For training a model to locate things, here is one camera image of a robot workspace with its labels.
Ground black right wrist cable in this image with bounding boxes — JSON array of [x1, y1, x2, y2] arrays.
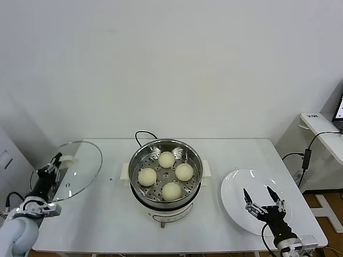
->
[[261, 223, 281, 257]]

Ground black laptop charger cable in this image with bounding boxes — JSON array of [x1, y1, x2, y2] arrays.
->
[[280, 130, 343, 190]]

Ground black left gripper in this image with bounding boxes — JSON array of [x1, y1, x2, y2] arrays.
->
[[26, 152, 63, 200]]

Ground white electric cooker base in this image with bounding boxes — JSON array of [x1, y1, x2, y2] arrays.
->
[[120, 159, 212, 229]]

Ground white side desk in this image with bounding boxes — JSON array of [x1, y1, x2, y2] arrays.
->
[[275, 111, 343, 234]]

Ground white steamed baozi bun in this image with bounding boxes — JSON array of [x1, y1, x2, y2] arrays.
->
[[175, 163, 194, 182], [161, 182, 183, 202], [137, 168, 157, 187], [158, 151, 175, 169]]

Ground round glass pot lid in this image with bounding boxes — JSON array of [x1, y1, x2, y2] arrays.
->
[[29, 140, 103, 202]]

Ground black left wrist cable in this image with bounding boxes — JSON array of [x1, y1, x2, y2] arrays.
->
[[5, 192, 26, 215]]

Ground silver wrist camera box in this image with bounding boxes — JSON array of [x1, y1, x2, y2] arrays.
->
[[290, 235, 318, 251], [40, 202, 61, 218]]

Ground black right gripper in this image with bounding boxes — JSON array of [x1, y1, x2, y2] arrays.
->
[[242, 185, 299, 243]]

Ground large white round plate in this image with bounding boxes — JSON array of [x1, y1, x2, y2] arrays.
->
[[220, 168, 293, 236]]

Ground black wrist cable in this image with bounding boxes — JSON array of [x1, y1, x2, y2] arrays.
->
[[261, 223, 281, 257], [5, 192, 26, 215]]

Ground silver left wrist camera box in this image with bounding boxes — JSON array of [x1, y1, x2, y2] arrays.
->
[[40, 202, 61, 218]]

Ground white cabinet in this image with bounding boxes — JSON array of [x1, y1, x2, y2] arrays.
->
[[0, 127, 56, 243]]

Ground black cooker power cord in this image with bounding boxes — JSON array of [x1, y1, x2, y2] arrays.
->
[[135, 130, 159, 148]]

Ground black laptop computer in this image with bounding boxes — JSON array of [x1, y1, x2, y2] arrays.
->
[[331, 89, 343, 134]]

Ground perforated stainless steel steamer basket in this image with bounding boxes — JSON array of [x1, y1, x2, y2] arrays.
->
[[128, 139, 203, 208]]

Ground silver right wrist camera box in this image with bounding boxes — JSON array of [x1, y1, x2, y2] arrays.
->
[[290, 235, 318, 251]]

